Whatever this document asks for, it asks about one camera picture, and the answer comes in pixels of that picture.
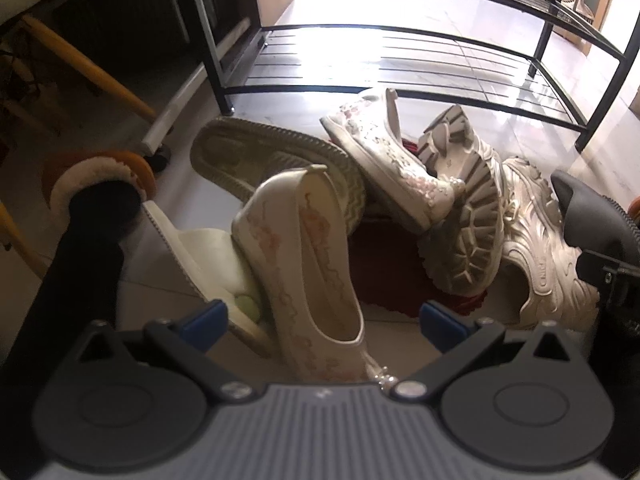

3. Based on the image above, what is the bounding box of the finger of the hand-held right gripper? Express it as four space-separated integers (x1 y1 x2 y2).
575 249 640 286

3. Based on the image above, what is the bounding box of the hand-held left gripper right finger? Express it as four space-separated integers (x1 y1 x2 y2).
392 302 583 401

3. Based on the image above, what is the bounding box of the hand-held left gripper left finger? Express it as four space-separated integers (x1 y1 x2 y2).
75 300 256 403

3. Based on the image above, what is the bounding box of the black metal shoe rack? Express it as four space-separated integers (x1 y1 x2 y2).
185 0 640 156

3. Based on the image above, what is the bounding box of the white chunky sneaker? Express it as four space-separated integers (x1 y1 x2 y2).
500 157 601 333
417 105 506 296

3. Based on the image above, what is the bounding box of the cream slide slipper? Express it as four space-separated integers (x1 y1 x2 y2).
190 116 368 236
142 200 273 358

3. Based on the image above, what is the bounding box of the dark red cloth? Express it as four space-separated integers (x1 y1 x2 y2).
347 220 488 318

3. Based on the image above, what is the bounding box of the brown furry slipper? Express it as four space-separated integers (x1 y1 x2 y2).
41 150 157 223

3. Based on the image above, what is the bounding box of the white wheeled stand base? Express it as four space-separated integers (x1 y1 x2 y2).
142 17 266 173

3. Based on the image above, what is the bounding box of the wicker basket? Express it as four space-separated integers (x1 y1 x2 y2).
560 0 601 36

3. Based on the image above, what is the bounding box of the wooden chair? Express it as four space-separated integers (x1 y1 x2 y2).
0 0 158 281

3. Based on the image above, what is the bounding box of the dark cabinet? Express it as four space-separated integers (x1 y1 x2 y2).
50 0 193 76

